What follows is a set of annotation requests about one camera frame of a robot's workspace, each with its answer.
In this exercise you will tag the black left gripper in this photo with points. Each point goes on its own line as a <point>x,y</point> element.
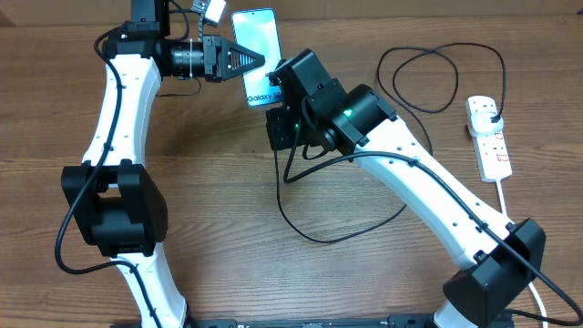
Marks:
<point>214,44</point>

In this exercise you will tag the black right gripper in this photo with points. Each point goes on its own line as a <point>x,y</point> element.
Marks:
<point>281,121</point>

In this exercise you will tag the blue Galaxy smartphone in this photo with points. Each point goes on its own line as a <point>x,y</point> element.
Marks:
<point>256,30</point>

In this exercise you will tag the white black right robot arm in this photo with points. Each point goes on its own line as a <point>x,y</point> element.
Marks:
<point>496,257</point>

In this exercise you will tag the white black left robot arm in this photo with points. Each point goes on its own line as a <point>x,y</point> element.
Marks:
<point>112,199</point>

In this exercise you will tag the white charger plug adapter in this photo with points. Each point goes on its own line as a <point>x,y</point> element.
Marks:
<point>481,124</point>

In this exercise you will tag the white power strip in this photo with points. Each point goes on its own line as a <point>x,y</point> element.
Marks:
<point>491,152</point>

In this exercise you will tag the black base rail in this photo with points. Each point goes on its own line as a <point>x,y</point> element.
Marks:
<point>392,321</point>

